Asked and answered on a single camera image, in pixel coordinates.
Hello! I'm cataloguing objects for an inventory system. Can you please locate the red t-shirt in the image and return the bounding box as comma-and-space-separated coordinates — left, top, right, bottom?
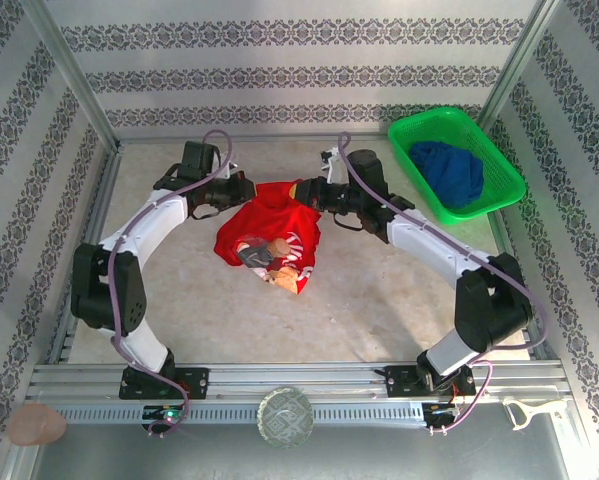
213, 179, 324, 296

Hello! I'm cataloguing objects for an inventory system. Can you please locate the blue cloth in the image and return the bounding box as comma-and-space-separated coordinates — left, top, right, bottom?
408, 140, 485, 210

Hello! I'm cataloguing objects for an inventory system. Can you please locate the green plastic basket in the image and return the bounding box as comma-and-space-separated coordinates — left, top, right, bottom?
387, 106, 528, 227

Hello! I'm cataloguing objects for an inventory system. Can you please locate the patterned round glass dish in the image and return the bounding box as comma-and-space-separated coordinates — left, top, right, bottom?
256, 387, 315, 450

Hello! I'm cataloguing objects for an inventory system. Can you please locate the small connector board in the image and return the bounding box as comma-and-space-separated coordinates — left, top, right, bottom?
142, 403, 189, 427
422, 401, 464, 427

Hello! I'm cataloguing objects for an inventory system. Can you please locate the white peeler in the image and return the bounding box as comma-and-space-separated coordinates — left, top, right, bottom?
502, 397, 565, 434

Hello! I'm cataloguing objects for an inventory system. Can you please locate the pink plastic cup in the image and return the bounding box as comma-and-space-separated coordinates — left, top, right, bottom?
6, 403, 68, 446

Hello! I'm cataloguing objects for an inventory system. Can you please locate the aluminium back rail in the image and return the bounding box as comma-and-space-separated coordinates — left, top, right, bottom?
116, 130, 393, 147

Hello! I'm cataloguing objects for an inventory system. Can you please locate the aluminium side rail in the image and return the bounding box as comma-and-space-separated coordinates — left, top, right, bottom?
486, 209, 560, 364
46, 144, 125, 366

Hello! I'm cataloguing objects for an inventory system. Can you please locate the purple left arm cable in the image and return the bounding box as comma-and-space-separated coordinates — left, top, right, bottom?
107, 128, 235, 439

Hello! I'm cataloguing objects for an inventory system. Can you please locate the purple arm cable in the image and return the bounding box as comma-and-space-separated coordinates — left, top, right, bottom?
337, 130, 550, 436
107, 128, 235, 439

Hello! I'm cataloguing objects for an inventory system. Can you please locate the aluminium mounting rail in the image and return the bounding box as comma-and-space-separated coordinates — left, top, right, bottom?
26, 362, 570, 401

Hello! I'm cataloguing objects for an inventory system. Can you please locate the aluminium corner post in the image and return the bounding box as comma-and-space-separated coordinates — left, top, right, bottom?
476, 0, 565, 131
21, 0, 123, 151

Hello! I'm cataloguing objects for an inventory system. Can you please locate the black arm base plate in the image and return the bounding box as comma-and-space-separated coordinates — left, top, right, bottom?
383, 364, 478, 400
118, 367, 211, 401

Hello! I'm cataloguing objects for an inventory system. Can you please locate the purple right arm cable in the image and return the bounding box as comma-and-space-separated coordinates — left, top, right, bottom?
337, 130, 550, 436

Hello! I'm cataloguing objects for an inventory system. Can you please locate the slotted grey cable duct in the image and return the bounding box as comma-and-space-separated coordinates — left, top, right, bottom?
53, 402, 425, 426

